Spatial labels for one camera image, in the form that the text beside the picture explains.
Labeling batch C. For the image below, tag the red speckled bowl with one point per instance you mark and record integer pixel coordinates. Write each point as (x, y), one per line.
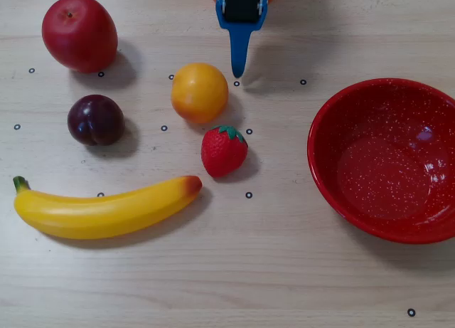
(384, 171)

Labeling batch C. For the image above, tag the yellow orange round fruit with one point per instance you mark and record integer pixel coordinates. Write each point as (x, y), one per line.
(199, 93)

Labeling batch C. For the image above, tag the yellow banana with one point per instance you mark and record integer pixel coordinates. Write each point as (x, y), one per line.
(103, 214)

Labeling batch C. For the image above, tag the red apple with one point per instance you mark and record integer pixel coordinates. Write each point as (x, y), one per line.
(80, 36)

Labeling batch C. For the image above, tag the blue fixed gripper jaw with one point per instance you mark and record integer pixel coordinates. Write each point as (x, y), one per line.
(240, 54)

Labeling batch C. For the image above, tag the dark purple plum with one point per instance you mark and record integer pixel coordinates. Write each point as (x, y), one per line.
(95, 121)

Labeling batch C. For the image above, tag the blue gripper body black servo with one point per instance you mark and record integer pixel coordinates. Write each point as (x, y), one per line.
(242, 8)

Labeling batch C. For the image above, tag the red strawberry with green leaves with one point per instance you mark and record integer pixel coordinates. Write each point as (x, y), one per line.
(222, 153)

